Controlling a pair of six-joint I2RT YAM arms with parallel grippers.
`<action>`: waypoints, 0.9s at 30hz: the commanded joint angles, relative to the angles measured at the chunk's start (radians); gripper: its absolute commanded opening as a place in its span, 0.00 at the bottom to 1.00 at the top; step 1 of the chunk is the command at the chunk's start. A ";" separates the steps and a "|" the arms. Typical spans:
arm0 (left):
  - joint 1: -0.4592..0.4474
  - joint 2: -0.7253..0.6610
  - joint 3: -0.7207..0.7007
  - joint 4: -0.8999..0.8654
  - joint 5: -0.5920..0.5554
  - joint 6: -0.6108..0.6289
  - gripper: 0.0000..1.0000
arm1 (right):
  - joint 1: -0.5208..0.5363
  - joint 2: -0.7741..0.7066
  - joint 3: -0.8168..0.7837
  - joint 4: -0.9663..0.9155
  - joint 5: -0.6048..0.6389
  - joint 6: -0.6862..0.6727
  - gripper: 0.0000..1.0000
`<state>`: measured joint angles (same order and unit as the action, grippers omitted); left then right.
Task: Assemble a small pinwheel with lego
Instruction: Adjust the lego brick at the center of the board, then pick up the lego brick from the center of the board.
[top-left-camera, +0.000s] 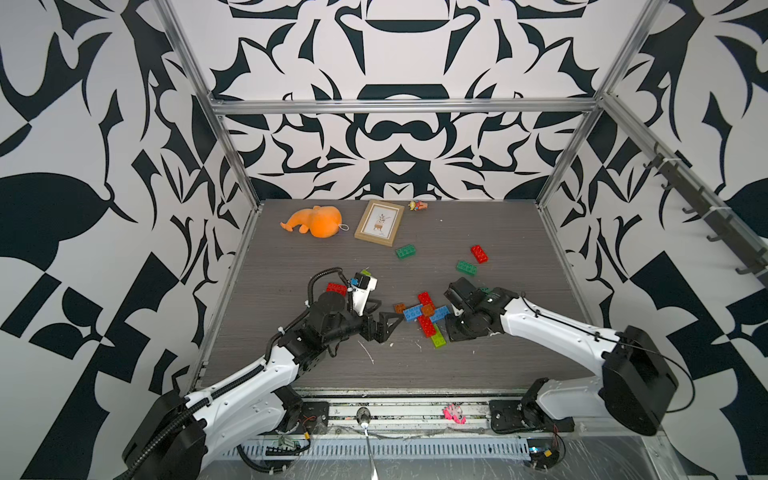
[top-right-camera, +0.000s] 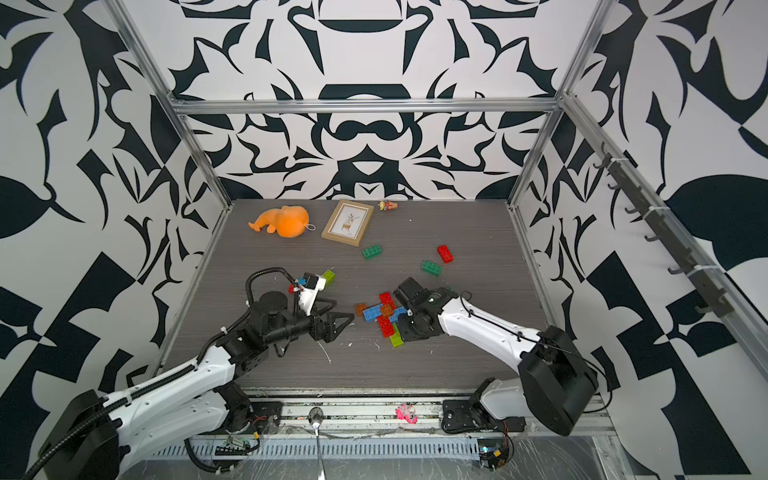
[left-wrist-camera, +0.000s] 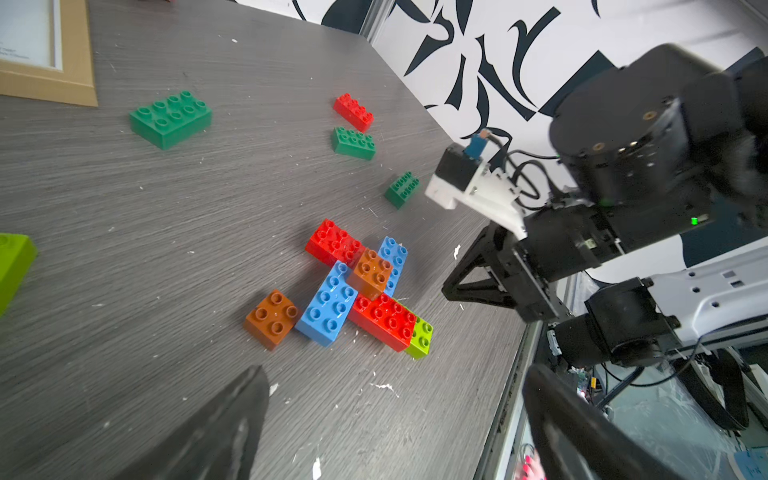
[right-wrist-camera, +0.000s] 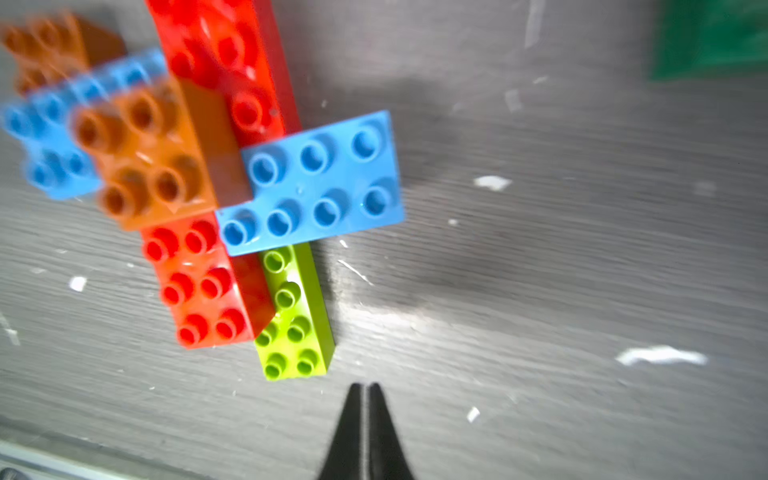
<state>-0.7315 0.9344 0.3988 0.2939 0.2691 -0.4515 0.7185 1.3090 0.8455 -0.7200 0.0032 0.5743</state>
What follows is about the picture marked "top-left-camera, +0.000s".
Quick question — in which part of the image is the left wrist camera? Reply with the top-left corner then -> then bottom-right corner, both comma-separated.
349,272 -> 378,315

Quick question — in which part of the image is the red lego brick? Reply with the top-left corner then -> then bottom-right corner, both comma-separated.
326,283 -> 348,296
417,292 -> 434,306
471,245 -> 489,264
417,315 -> 436,338

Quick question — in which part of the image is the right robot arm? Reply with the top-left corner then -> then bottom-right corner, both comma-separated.
444,278 -> 686,436

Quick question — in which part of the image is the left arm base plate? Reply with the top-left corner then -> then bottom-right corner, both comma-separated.
277,401 -> 330,435

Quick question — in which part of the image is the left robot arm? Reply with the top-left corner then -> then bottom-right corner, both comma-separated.
119,267 -> 404,479

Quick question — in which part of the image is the metal spoon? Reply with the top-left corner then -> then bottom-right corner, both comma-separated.
356,407 -> 379,480

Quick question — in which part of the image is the small toy figure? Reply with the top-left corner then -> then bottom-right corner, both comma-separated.
409,201 -> 428,211

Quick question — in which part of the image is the orange plush toy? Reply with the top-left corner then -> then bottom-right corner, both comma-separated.
280,206 -> 343,239

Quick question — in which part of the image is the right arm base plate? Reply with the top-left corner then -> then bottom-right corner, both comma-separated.
489,400 -> 575,435

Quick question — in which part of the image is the green lego brick right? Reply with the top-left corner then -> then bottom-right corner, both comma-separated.
456,261 -> 477,276

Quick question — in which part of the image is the wall hook rack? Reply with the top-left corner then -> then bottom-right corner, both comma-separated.
644,142 -> 767,288

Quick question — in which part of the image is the blue lego brick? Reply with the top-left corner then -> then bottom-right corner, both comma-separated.
403,305 -> 423,322
430,306 -> 452,323

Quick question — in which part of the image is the pink toy on rail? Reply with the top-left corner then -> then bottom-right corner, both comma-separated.
442,404 -> 466,425

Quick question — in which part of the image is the dark green lego brick centre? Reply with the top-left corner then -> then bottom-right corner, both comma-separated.
395,244 -> 417,260

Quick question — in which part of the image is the lime lego brick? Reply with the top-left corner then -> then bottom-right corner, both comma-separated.
430,326 -> 447,349

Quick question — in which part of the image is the wooden picture frame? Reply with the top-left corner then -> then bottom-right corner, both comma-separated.
354,200 -> 405,247

